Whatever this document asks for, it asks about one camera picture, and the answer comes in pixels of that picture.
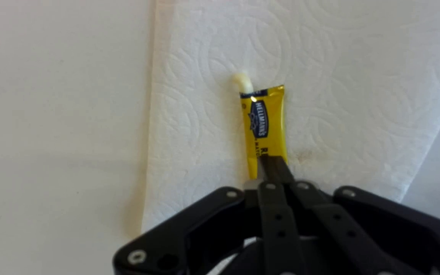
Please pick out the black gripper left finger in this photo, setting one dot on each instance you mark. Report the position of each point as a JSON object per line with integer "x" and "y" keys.
{"x": 195, "y": 241}

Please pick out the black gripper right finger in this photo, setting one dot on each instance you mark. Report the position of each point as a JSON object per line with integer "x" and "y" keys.
{"x": 378, "y": 236}

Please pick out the yellow mayonnaise sachet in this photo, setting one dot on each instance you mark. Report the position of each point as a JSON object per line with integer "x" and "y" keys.
{"x": 264, "y": 118}

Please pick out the white paper towel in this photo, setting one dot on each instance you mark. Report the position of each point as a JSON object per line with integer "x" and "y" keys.
{"x": 363, "y": 93}

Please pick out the white mayonnaise blob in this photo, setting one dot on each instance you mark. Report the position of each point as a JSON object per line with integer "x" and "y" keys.
{"x": 242, "y": 83}

